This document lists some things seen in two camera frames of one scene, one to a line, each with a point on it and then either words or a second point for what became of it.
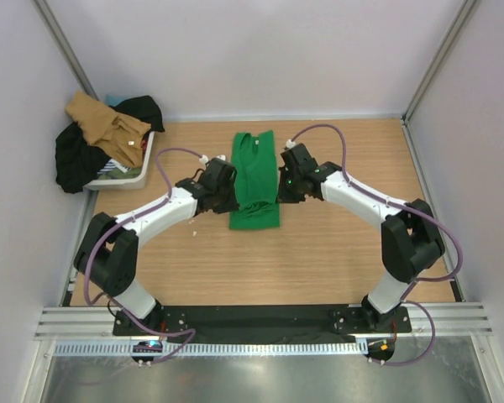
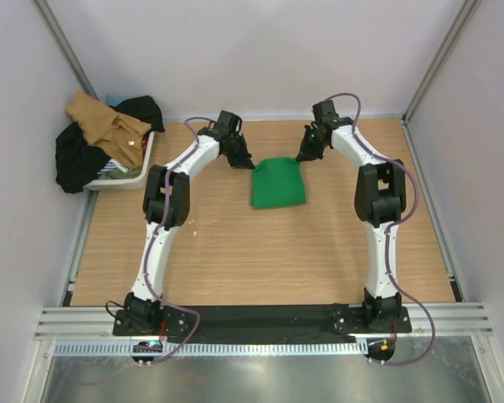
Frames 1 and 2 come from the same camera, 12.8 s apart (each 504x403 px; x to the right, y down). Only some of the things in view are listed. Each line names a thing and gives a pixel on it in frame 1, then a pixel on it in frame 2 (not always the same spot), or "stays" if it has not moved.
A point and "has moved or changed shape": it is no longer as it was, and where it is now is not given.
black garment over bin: x=76 y=161 stays
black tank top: x=144 y=108 stays
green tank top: x=255 y=161 has moved or changed shape
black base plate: x=259 y=323 stays
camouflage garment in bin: x=118 y=175 stays
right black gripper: x=283 y=196 → x=306 y=154
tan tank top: x=119 y=136 stays
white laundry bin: x=134 y=184 stays
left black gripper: x=232 y=205 → x=244 y=161
